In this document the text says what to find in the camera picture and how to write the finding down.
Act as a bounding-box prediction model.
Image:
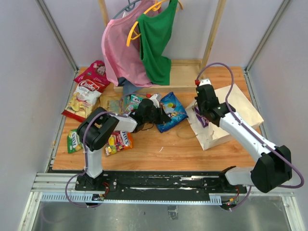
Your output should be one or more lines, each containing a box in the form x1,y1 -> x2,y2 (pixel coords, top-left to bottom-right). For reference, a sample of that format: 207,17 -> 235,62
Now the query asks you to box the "blue snack packet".
156,92 -> 188,133

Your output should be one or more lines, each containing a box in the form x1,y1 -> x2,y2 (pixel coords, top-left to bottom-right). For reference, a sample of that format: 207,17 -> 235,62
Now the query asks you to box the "pink REAL snack bag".
74,60 -> 110,89

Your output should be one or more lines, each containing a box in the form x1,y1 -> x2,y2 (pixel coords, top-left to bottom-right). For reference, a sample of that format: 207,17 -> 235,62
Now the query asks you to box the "grey-blue clothes hanger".
113,0 -> 141,19

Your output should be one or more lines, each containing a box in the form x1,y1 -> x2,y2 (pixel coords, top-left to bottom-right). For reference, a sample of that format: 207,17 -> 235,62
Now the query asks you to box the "wooden clothes rack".
98,0 -> 228,96

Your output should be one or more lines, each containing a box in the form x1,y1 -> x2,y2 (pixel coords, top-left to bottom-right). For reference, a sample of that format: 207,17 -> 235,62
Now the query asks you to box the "teal chips snack bag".
99,95 -> 121,114

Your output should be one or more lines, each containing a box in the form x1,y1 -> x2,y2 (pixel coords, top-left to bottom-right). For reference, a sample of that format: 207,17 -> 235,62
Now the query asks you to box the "green Fox's candy bag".
67,129 -> 83,154

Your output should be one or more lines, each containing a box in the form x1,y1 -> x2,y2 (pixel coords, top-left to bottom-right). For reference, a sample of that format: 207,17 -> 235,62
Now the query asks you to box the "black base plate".
87,171 -> 240,198

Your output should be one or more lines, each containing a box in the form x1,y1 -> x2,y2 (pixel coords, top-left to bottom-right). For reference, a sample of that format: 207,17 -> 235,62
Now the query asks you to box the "yellow clothes hanger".
126,0 -> 183,47

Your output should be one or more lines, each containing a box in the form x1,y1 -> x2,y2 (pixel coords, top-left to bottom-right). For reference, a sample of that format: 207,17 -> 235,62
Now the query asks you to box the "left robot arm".
75,99 -> 171,191

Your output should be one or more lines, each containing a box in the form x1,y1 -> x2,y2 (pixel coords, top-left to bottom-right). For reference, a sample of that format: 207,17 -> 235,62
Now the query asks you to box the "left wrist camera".
149,93 -> 162,108

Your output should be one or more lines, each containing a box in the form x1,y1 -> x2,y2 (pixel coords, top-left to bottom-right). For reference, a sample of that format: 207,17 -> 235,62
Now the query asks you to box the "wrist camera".
194,78 -> 212,87
149,93 -> 162,108

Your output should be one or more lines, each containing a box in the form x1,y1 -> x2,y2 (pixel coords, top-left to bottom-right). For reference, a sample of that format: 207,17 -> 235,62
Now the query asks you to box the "orange candy bag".
104,131 -> 134,156

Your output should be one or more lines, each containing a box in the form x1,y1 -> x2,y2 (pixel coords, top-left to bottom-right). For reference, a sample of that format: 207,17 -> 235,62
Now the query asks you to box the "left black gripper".
143,104 -> 171,125

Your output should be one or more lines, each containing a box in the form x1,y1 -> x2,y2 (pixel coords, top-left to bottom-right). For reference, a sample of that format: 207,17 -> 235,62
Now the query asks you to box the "pink mesh shirt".
102,0 -> 155,87

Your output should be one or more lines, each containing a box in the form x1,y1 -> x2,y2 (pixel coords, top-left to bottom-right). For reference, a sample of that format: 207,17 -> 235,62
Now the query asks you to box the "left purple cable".
64,92 -> 152,209

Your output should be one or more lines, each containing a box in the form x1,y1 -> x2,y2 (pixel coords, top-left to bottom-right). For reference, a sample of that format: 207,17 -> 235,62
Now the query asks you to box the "blue cloth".
118,77 -> 142,95

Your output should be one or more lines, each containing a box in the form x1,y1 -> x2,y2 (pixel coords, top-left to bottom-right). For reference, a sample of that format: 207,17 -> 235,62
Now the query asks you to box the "purple snack packet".
193,106 -> 209,128

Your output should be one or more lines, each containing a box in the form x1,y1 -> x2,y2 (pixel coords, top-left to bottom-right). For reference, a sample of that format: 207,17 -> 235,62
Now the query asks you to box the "beige paper bag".
185,84 -> 264,151

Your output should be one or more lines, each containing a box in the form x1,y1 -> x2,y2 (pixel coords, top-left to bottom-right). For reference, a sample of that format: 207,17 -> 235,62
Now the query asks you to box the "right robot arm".
195,84 -> 292,193

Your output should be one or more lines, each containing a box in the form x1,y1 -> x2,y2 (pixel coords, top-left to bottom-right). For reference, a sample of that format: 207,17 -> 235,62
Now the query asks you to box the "red Chulpi snack bag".
62,77 -> 106,122

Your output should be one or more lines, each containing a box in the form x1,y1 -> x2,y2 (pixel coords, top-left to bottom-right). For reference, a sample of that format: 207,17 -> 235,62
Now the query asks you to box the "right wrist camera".
194,78 -> 212,87

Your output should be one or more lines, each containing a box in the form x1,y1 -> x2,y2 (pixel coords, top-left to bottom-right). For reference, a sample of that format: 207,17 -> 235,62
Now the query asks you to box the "green tank top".
137,0 -> 178,86

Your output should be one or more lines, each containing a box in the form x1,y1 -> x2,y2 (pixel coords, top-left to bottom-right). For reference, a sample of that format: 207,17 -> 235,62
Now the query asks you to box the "teal Fox's candy bag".
124,94 -> 143,114

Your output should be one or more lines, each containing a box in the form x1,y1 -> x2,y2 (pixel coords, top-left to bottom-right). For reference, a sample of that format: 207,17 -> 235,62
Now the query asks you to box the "grey cable duct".
41,191 -> 222,206

